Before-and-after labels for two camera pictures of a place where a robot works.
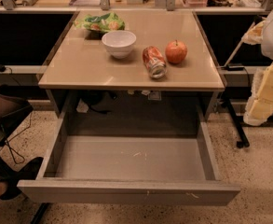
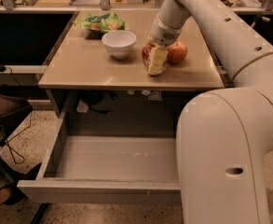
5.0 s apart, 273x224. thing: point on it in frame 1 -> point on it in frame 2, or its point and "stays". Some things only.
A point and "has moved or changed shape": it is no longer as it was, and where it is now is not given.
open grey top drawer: x=171 y=170 stays
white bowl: x=119 y=43 stays
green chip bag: x=101 y=22 stays
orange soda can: x=155 y=62 has moved or changed shape
